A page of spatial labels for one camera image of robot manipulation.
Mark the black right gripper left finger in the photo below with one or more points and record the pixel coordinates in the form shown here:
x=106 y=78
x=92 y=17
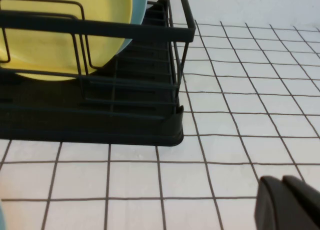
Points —
x=272 y=207

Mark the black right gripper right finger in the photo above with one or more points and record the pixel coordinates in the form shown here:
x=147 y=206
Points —
x=307 y=197

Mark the yellow round plate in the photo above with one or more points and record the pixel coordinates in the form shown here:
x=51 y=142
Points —
x=105 y=4

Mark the light blue round plate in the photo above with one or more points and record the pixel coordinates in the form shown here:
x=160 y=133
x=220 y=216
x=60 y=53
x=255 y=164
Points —
x=138 y=4

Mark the white grid pattern tablecloth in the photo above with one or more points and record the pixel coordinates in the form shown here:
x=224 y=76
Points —
x=225 y=139

